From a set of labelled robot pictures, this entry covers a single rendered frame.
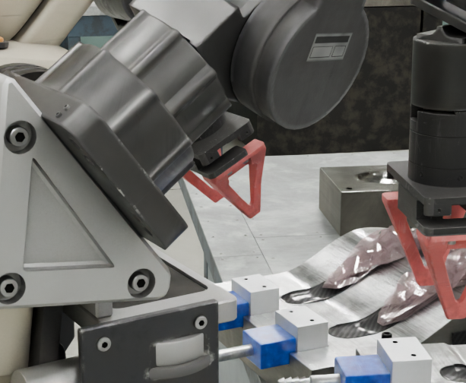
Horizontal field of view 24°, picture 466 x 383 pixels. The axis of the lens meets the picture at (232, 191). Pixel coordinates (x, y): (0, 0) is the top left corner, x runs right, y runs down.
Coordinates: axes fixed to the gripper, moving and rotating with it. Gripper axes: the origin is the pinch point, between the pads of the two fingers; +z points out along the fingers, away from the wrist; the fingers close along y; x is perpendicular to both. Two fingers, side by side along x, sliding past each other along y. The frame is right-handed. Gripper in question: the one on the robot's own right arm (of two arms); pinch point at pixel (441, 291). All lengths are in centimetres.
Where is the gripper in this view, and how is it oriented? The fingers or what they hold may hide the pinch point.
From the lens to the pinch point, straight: 86.8
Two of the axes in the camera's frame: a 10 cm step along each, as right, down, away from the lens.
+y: -1.5, -2.8, 9.5
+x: -9.9, 0.5, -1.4
